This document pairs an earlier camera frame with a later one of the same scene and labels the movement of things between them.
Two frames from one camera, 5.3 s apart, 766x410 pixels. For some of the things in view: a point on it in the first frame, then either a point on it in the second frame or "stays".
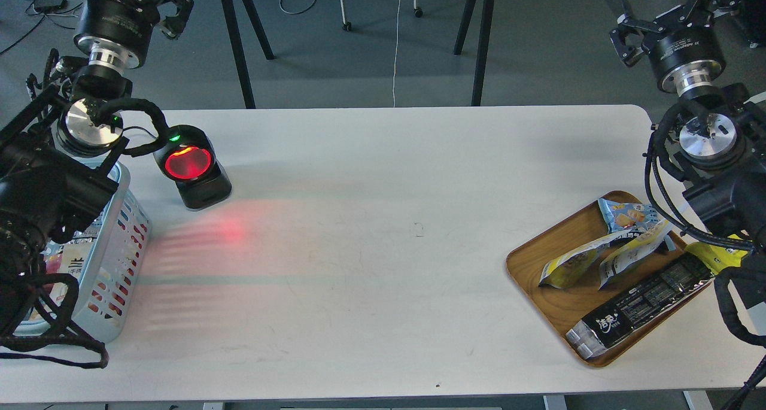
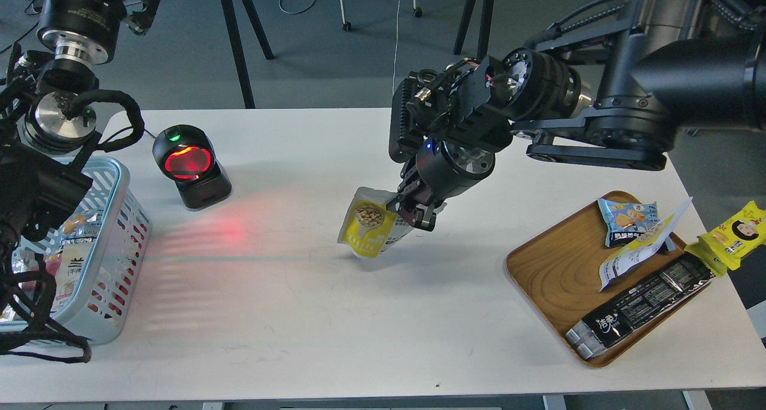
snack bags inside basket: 67,257 stays
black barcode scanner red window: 188,157 stays
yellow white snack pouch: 567,270 -> 368,228
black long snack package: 689,274 stays
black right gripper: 686,60 -> 443,170
